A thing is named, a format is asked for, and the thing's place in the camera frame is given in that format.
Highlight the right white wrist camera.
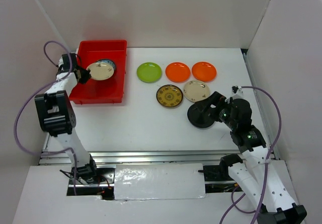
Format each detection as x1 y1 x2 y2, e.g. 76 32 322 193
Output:
231 86 244 99

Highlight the cream floral plate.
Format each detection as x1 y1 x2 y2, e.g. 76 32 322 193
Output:
183 80 210 102
87 62 114 81

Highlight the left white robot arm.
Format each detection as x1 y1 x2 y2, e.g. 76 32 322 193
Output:
34 53 99 184

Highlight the orange plate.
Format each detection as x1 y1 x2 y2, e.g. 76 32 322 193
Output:
192 61 217 82
166 62 191 83

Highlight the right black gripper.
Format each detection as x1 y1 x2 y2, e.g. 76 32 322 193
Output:
194 90 237 129

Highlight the orange plate middle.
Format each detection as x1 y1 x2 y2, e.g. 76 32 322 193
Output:
166 62 191 83

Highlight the blue white patterned plate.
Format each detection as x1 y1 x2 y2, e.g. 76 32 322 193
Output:
97 59 116 74

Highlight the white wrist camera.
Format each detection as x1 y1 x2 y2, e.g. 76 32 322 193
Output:
58 58 63 70
231 86 244 99

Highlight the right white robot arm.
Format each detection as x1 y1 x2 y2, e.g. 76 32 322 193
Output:
195 92 307 223

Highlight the black plate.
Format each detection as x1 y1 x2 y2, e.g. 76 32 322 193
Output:
187 102 215 129

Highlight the orange plate right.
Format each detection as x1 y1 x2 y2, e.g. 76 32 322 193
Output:
192 61 217 82

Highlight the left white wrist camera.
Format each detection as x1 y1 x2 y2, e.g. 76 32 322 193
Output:
58 58 63 70

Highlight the green plate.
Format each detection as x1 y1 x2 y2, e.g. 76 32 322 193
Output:
136 62 163 83

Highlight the brown yellow patterned plate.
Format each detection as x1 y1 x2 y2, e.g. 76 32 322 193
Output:
156 85 184 108

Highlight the red plastic bin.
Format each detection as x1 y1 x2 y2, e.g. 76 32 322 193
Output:
69 40 127 104

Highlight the white foil cover sheet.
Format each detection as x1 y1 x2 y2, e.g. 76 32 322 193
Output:
114 164 206 200

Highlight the aluminium rail frame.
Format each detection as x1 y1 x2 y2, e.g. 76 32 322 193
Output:
37 47 281 197

